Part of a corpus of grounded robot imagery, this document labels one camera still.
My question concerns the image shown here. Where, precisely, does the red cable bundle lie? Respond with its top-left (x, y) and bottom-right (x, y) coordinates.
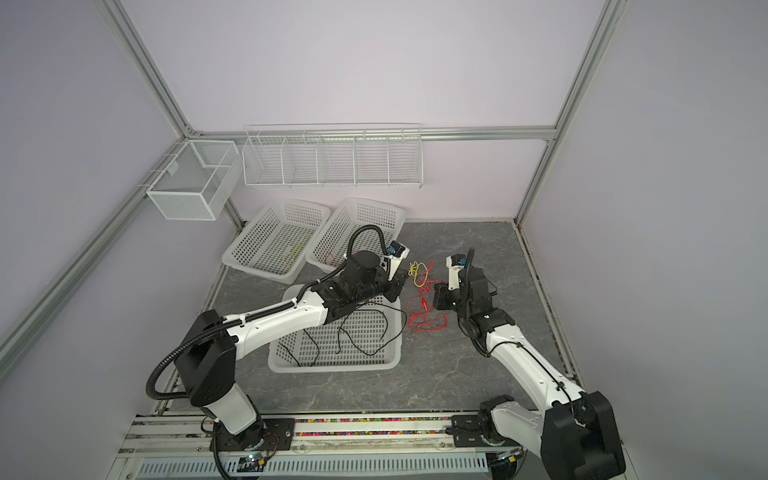
top-left (405, 260), bottom-right (450, 335)

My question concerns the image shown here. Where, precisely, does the black cable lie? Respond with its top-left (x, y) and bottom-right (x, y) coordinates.
top-left (278, 299), bottom-right (409, 368)

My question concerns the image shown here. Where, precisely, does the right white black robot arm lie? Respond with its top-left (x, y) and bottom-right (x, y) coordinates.
top-left (433, 265), bottom-right (626, 479)

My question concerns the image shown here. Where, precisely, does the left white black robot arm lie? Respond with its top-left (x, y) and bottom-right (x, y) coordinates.
top-left (145, 224), bottom-right (409, 450)

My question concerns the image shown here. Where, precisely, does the front white plastic basket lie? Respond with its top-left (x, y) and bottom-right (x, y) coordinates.
top-left (268, 296), bottom-right (404, 374)

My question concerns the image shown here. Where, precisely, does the white plastic basket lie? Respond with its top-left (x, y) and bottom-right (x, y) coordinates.
top-left (268, 296), bottom-right (404, 374)
top-left (306, 197), bottom-right (406, 273)
top-left (222, 198), bottom-right (331, 284)

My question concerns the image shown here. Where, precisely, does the back right white plastic basket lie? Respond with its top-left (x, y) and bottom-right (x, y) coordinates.
top-left (306, 197), bottom-right (406, 273)

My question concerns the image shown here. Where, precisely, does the back left white plastic basket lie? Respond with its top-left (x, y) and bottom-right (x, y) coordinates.
top-left (222, 198), bottom-right (331, 284)

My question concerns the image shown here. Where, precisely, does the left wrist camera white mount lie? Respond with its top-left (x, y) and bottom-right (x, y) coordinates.
top-left (384, 240), bottom-right (410, 281)

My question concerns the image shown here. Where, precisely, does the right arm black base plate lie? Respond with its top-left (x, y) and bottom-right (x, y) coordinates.
top-left (445, 414), bottom-right (518, 448)

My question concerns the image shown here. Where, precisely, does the long white wire wall shelf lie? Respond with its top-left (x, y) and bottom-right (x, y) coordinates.
top-left (241, 123), bottom-right (424, 188)

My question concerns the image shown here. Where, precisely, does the white slotted cable duct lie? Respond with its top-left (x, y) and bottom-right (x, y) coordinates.
top-left (133, 452), bottom-right (490, 479)

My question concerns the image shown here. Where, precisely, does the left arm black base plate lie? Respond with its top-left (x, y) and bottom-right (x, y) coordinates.
top-left (213, 417), bottom-right (296, 453)

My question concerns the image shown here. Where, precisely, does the white mesh wall box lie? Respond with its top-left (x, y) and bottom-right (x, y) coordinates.
top-left (147, 140), bottom-right (243, 221)

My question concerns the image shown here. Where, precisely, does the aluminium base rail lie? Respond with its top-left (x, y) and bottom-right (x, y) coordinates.
top-left (118, 410), bottom-right (526, 465)

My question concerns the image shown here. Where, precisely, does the aluminium frame profile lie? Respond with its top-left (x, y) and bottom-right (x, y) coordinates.
top-left (93, 0), bottom-right (196, 138)

